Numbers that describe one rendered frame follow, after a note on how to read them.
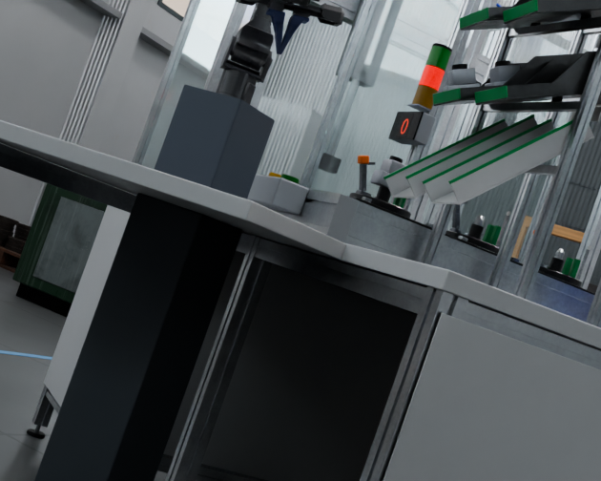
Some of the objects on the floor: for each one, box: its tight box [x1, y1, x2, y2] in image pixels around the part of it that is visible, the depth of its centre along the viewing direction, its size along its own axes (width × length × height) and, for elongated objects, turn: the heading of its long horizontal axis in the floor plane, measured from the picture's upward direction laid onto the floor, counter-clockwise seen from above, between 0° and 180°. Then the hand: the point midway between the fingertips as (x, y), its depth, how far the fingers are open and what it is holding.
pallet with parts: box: [0, 214, 31, 273], centre depth 904 cm, size 94×131×47 cm
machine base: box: [27, 186, 135, 439], centre depth 337 cm, size 139×63×86 cm, turn 19°
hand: (283, 34), depth 179 cm, fingers closed
